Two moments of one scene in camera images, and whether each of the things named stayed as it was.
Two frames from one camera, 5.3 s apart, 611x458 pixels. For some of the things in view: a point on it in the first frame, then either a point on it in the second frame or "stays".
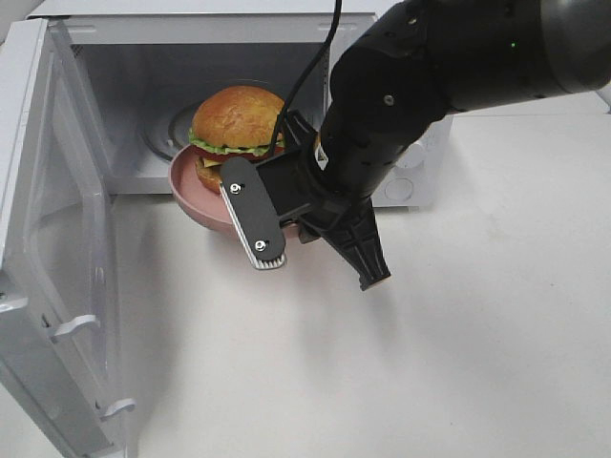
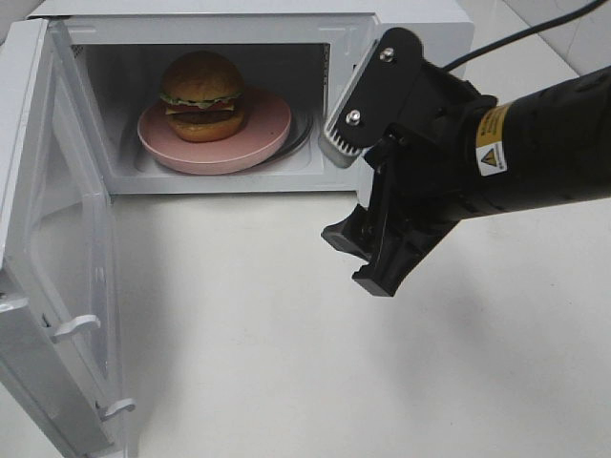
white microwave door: x=54 y=247 stays
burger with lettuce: x=232 y=122 → x=203 y=96
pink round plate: x=193 y=195 → x=266 y=125
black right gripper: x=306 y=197 → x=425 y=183
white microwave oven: x=139 y=68 stays
